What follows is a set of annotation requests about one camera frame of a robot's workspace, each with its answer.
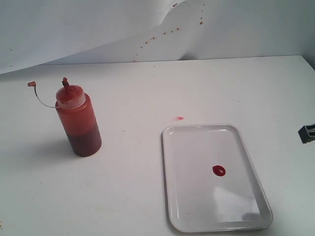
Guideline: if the white rectangular plastic tray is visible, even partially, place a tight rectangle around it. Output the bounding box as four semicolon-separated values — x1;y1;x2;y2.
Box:
161;124;273;233

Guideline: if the red ketchup squeeze bottle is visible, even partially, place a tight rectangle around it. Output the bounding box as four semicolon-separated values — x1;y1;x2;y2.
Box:
28;77;102;157

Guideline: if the red ketchup blob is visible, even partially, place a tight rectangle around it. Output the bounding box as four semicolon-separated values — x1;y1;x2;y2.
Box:
212;165;226;177

